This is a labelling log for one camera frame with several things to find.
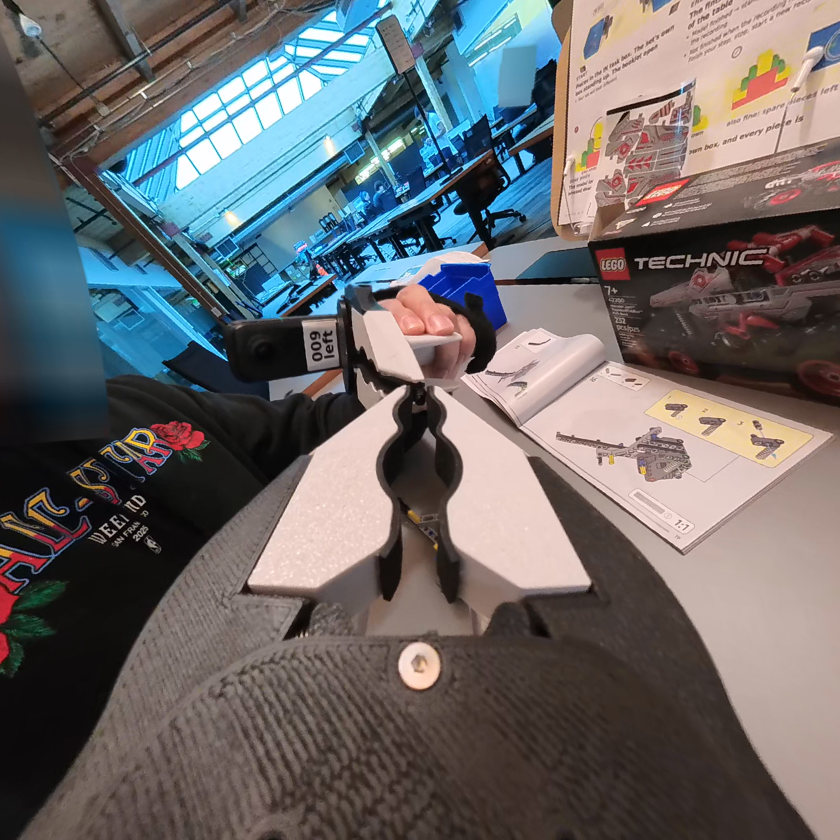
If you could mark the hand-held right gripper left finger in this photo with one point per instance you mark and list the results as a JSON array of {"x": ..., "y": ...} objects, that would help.
[{"x": 328, "y": 518}]

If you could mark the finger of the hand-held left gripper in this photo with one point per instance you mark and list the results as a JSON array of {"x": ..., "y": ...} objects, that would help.
[
  {"x": 375, "y": 392},
  {"x": 390, "y": 341}
]

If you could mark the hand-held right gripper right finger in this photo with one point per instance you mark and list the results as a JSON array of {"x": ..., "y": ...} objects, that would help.
[{"x": 518, "y": 518}]

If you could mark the person's left forearm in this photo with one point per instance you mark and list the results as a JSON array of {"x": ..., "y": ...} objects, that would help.
[{"x": 295, "y": 420}]

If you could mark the grey desk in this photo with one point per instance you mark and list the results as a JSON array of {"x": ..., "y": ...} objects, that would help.
[{"x": 754, "y": 590}]

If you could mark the person's left hand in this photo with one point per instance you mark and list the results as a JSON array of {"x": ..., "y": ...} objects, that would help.
[{"x": 426, "y": 312}]

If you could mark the blue plastic bin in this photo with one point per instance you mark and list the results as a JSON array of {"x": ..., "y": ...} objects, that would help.
[{"x": 482, "y": 295}]

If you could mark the white paper sheet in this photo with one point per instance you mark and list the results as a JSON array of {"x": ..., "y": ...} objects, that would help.
[{"x": 453, "y": 259}]

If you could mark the white instruction booklet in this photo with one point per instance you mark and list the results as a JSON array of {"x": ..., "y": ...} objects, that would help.
[{"x": 590, "y": 426}]

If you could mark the row of background wooden desks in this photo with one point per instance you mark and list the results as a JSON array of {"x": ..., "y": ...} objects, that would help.
[{"x": 420, "y": 210}]

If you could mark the black office chair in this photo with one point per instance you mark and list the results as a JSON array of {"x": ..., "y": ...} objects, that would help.
[{"x": 489, "y": 190}]

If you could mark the black tablet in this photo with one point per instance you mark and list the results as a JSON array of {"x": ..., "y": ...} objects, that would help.
[{"x": 558, "y": 266}]

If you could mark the black printed sweatshirt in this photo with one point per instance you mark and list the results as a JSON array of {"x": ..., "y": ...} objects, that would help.
[{"x": 79, "y": 590}]

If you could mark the black toy set box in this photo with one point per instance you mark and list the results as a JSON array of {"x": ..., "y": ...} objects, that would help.
[{"x": 722, "y": 308}]

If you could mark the sign on pole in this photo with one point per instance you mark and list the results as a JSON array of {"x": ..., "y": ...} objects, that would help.
[{"x": 397, "y": 43}]

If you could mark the grey red sticker sheet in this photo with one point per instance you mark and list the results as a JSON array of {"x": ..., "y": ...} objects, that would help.
[{"x": 649, "y": 144}]

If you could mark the cardboard instruction poster board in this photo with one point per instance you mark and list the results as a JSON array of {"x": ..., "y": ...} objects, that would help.
[{"x": 722, "y": 39}]

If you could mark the grey motor black frame assembly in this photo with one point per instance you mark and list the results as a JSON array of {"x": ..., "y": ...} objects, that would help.
[{"x": 426, "y": 522}]

